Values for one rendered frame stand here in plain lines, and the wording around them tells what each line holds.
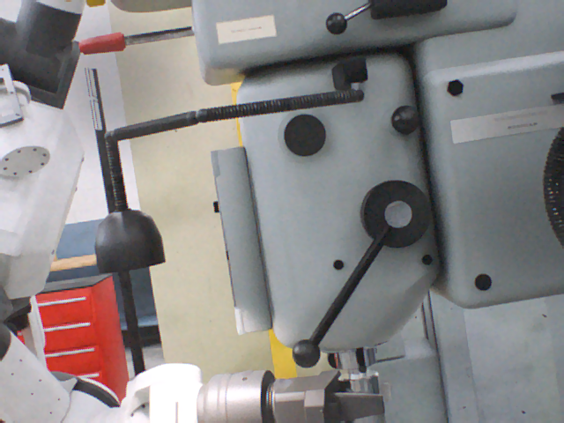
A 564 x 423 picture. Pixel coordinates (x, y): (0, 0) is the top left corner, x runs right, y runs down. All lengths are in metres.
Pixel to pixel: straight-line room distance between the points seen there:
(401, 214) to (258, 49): 0.22
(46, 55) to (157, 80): 1.36
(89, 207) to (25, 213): 8.85
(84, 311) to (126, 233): 4.65
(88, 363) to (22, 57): 4.29
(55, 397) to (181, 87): 1.59
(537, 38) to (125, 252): 0.48
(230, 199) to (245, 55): 0.18
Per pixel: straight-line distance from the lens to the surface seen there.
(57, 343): 5.80
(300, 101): 1.00
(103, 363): 5.77
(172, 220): 2.92
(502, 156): 1.12
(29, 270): 1.45
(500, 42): 1.13
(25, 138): 1.34
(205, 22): 1.08
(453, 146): 1.10
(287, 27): 1.08
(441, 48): 1.12
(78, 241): 10.27
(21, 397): 1.43
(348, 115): 1.11
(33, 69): 1.58
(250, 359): 2.96
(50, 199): 1.45
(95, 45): 1.30
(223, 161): 1.17
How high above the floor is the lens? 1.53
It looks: 3 degrees down
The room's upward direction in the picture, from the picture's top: 9 degrees counter-clockwise
